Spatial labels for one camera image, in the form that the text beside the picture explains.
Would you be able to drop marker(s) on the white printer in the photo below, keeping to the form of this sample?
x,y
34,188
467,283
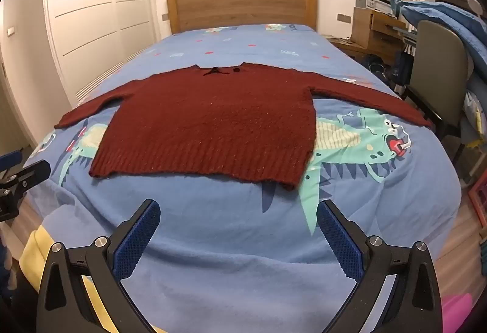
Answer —
x,y
371,0

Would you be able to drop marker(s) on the grey-green chair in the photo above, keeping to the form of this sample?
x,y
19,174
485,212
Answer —
x,y
437,63

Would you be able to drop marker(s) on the dark red knit sweater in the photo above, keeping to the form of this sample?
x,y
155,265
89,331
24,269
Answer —
x,y
209,120

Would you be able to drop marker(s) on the white light switch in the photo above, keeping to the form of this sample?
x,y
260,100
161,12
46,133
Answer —
x,y
11,30

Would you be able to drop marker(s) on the dark bag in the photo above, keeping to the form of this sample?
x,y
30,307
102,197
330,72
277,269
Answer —
x,y
378,68

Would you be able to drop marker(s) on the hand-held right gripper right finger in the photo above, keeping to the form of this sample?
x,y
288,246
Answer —
x,y
340,241

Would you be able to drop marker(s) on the wooden headboard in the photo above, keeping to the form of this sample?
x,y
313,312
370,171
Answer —
x,y
243,5

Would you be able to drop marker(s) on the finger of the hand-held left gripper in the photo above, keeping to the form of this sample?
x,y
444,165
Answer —
x,y
9,160
32,171

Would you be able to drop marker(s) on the wooden desk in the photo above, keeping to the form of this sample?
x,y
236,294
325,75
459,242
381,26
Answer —
x,y
369,32

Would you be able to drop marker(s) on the red picture frame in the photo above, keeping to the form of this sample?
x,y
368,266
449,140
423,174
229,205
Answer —
x,y
478,200

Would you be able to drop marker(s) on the blue dinosaur print bed sheet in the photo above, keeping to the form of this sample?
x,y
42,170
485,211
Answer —
x,y
228,249

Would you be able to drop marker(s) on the white wardrobe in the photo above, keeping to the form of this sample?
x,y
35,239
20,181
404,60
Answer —
x,y
99,13

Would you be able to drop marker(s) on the white round lamp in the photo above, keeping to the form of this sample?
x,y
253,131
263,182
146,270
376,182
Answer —
x,y
474,5

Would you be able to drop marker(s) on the pink plastic thing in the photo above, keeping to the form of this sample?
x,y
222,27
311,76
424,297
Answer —
x,y
456,312

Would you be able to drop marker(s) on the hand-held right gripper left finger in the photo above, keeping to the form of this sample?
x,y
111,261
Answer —
x,y
137,238

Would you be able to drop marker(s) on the yellow cloth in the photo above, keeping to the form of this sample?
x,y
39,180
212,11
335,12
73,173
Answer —
x,y
34,253

